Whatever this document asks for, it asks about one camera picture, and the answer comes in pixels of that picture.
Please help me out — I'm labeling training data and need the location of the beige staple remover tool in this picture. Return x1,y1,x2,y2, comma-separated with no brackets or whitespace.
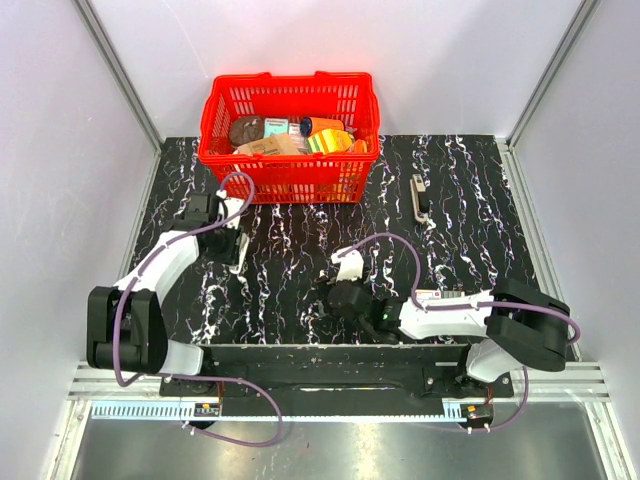
410,174,430,224

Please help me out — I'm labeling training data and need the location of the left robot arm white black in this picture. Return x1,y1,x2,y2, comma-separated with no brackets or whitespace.
86,193,248,396

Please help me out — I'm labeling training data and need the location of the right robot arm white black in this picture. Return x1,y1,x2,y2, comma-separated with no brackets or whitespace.
328,279,580,398

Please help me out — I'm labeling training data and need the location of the red white staple box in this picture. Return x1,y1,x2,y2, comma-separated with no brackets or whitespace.
416,289,443,302

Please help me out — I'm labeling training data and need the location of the grey staple strip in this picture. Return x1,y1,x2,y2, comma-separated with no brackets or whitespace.
441,290,465,300

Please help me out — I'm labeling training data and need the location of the brown round cookie pack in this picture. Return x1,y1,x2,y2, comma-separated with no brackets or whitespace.
229,115,265,146

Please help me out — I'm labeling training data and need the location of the brown cardboard box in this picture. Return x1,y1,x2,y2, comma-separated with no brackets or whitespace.
236,133,299,156

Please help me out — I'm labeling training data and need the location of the teal white small box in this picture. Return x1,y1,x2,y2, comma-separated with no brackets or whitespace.
264,117,289,138

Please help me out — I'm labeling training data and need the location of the red plastic shopping basket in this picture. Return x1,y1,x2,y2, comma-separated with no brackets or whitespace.
198,71,380,204

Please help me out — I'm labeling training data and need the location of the yellow green snack pack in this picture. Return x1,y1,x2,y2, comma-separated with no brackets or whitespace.
307,129,355,154

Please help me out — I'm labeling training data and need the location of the orange bottle blue cap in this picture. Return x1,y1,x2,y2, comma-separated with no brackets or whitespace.
299,117,345,137

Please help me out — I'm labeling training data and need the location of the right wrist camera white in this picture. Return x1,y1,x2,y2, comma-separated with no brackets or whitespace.
331,247,364,282

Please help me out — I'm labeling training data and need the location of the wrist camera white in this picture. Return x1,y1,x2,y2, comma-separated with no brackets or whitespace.
215,190,244,229
331,247,364,282

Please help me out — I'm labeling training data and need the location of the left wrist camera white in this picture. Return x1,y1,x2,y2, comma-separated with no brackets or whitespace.
215,190,244,229

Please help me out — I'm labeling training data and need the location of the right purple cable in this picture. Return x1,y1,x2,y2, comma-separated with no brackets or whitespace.
337,232,582,434

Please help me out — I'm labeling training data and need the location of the aluminium frame rail front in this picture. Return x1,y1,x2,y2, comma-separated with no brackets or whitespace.
68,362,610,423

